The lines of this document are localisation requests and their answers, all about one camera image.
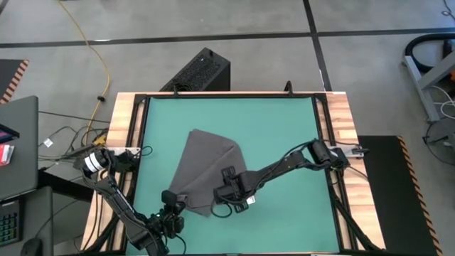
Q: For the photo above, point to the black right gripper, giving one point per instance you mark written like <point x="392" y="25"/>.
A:
<point x="240" y="186"/>

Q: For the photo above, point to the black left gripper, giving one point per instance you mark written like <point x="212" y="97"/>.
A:
<point x="170" y="222"/>

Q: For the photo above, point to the grey towel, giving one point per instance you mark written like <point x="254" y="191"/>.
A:
<point x="206" y="163"/>

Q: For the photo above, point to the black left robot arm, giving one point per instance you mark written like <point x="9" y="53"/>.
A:
<point x="117" y="201"/>

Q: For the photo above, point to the green table mat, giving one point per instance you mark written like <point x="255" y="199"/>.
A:
<point x="266" y="117"/>

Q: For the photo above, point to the black table clamp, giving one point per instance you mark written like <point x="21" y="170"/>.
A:
<point x="288" y="87"/>
<point x="175" y="89"/>

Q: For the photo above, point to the black computer tower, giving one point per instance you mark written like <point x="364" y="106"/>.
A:
<point x="202" y="71"/>

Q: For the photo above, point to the grey desk shelf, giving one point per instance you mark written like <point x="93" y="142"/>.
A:
<point x="35" y="217"/>

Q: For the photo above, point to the black computer mouse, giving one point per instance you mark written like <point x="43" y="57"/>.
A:
<point x="32" y="247"/>

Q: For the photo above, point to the grey laptop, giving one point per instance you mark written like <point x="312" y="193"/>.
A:
<point x="21" y="174"/>

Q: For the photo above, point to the black hazard-striped floor mat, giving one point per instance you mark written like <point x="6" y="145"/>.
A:
<point x="9" y="76"/>
<point x="391" y="213"/>

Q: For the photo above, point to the backlit black keyboard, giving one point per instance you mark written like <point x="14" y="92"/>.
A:
<point x="9" y="224"/>

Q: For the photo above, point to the red white packet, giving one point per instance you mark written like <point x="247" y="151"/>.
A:
<point x="5" y="154"/>

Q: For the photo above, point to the black tablet device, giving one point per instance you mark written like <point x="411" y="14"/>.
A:
<point x="7" y="134"/>

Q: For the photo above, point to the grey metal stand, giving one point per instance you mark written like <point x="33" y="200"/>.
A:
<point x="423" y="94"/>

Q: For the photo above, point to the grey round stand base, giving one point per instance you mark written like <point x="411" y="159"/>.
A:
<point x="444" y="133"/>

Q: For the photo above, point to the orange object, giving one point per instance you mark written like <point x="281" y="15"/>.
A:
<point x="452" y="75"/>

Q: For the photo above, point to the black metal table frame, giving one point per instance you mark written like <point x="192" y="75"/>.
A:
<point x="231" y="95"/>

